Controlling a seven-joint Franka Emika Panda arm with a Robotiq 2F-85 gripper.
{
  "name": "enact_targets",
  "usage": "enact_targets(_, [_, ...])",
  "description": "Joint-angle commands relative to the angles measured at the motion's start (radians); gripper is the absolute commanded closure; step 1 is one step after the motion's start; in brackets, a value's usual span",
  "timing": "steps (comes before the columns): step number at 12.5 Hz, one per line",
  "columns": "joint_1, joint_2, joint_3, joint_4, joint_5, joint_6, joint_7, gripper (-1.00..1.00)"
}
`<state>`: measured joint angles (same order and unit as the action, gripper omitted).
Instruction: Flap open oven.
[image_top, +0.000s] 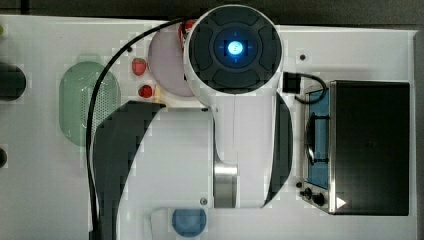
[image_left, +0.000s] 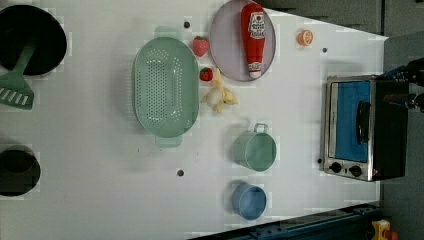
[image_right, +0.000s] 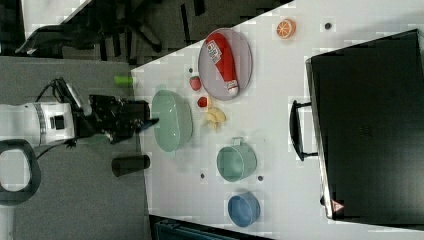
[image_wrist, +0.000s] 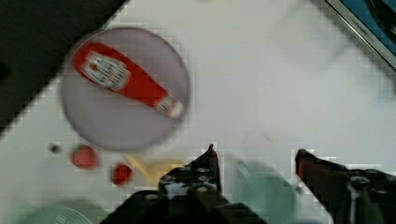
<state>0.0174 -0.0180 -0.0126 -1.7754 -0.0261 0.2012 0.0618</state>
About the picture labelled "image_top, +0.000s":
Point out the black toaster oven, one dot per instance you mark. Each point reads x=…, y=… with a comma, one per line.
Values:
x=356, y=151

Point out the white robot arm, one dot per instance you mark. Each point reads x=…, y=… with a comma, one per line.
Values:
x=160, y=169

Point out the peeled toy banana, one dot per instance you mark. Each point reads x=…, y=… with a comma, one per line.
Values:
x=158, y=96

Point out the small toy strawberry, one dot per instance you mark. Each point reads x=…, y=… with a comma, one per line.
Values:
x=145, y=91

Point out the lilac round plate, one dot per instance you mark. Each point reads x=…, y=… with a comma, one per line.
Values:
x=165, y=61

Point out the large toy strawberry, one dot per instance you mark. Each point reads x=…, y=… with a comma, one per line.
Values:
x=139, y=66

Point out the red ketchup bottle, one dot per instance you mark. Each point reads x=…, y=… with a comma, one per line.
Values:
x=183, y=31

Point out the blue cup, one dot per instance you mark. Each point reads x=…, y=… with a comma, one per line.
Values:
x=189, y=222

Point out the green perforated colander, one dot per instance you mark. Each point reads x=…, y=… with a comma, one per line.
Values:
x=75, y=91

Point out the large black pot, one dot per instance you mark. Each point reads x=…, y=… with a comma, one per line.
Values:
x=12, y=82

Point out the small black cup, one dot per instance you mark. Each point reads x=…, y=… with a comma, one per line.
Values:
x=3, y=158

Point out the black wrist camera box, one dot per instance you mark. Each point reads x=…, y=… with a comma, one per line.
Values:
x=291, y=82

